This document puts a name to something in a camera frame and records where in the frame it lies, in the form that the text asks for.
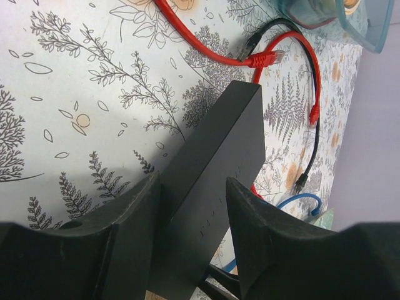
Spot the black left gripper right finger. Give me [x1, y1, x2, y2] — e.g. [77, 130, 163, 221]
[226, 177, 399, 299]

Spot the black network switch box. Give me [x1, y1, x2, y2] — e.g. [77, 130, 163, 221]
[148, 81, 265, 299]

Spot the blue ethernet cable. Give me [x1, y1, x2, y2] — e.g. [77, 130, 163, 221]
[218, 193, 322, 276]

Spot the floral patterned table mat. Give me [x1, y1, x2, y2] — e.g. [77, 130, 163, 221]
[1, 1, 363, 231]

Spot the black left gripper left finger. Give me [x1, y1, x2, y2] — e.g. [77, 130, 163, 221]
[1, 173, 161, 299]

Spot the light green square plate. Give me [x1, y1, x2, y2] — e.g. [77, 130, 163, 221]
[307, 209, 334, 230]

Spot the teal plastic container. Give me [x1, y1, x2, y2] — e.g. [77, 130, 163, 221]
[272, 0, 395, 54]

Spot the black ethernet cable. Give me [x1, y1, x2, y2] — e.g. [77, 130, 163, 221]
[239, 17, 323, 193]

